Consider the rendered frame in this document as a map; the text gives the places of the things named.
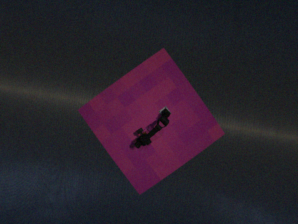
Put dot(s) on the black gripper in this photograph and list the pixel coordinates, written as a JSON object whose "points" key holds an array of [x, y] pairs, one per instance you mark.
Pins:
{"points": [[140, 132]]}

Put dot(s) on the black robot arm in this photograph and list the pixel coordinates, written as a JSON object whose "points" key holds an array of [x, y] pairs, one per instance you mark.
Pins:
{"points": [[145, 138]]}

